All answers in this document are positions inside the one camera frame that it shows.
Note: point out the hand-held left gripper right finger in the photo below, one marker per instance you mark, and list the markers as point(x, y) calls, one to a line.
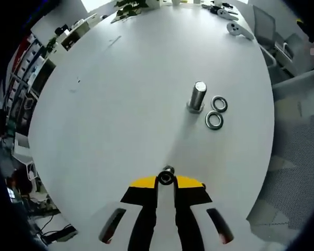
point(191, 198)

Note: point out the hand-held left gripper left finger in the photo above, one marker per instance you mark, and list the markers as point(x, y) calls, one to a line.
point(138, 198)

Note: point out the small threaded steel stud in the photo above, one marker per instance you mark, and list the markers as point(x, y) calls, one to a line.
point(169, 168)

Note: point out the large steel washer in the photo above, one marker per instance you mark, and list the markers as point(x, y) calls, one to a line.
point(213, 100)
point(207, 120)

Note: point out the large threaded steel stud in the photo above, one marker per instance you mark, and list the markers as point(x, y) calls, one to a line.
point(197, 96)

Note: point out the grey mesh office chair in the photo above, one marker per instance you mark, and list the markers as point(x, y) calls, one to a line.
point(295, 162)

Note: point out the metal shelf rack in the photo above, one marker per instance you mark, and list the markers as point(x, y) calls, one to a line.
point(21, 78)

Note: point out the white handheld controller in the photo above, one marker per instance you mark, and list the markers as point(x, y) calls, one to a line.
point(235, 28)
point(225, 13)

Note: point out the small potted plant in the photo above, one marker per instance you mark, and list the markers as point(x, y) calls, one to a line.
point(51, 44)

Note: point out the white low cabinet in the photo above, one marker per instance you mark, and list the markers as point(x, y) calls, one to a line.
point(79, 30)

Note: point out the grey office chair with armrest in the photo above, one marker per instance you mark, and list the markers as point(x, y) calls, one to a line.
point(264, 23)

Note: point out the large leafy potted plant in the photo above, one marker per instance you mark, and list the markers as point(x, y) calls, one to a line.
point(128, 5)

